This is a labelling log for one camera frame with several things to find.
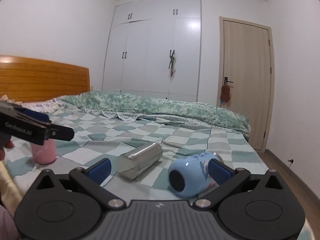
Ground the person's left hand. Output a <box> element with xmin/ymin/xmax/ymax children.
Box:
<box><xmin>0</xmin><ymin>132</ymin><xmax>14</xmax><ymax>161</ymax></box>

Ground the light blue ceramic cup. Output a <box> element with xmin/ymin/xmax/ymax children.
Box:
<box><xmin>168</xmin><ymin>151</ymin><xmax>223</xmax><ymax>198</ymax></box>

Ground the checkered bed sheet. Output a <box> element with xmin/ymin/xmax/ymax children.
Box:
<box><xmin>4</xmin><ymin>109</ymin><xmax>264</xmax><ymax>205</ymax></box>

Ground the black door handle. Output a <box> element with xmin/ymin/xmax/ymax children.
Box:
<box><xmin>224</xmin><ymin>76</ymin><xmax>233</xmax><ymax>85</ymax></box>

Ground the silver steel cup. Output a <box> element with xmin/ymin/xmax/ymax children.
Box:
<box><xmin>115</xmin><ymin>142</ymin><xmax>163</xmax><ymax>180</ymax></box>

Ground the brown plush toy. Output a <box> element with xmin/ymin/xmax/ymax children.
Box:
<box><xmin>220</xmin><ymin>84</ymin><xmax>231</xmax><ymax>102</ymax></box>

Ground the purple floral pillow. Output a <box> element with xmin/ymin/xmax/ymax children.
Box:
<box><xmin>21</xmin><ymin>98</ymin><xmax>78</xmax><ymax>114</ymax></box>

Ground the hanging ornament on wardrobe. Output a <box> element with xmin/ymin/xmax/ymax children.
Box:
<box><xmin>169</xmin><ymin>50</ymin><xmax>176</xmax><ymax>78</ymax></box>

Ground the green floral quilt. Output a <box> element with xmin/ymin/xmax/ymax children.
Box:
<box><xmin>57</xmin><ymin>91</ymin><xmax>251</xmax><ymax>139</ymax></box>

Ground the white wardrobe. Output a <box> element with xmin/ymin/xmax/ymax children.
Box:
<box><xmin>102</xmin><ymin>0</ymin><xmax>201</xmax><ymax>102</ymax></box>

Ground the wooden headboard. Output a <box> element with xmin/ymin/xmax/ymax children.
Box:
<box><xmin>1</xmin><ymin>55</ymin><xmax>91</xmax><ymax>102</ymax></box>

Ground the beige wooden door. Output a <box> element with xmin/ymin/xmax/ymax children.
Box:
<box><xmin>217</xmin><ymin>17</ymin><xmax>274</xmax><ymax>152</ymax></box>

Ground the pink steel cup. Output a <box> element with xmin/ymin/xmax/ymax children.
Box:
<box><xmin>30</xmin><ymin>139</ymin><xmax>57</xmax><ymax>165</ymax></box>

